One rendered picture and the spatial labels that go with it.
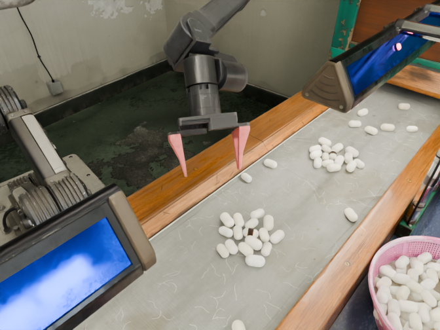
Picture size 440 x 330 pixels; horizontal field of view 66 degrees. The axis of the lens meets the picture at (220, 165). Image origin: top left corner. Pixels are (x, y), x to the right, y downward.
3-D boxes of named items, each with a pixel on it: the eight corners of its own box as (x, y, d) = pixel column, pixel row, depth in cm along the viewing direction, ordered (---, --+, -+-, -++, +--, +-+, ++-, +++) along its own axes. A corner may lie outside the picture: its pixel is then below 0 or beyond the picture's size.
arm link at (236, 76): (162, 50, 65) (184, 16, 59) (206, 57, 73) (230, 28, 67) (184, 101, 62) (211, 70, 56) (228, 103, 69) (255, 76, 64)
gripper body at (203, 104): (177, 133, 63) (173, 93, 63) (231, 127, 64) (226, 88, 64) (179, 128, 56) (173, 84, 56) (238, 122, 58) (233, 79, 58)
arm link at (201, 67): (175, 57, 61) (195, 46, 56) (203, 62, 65) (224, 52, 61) (180, 95, 61) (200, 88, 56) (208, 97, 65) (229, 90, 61)
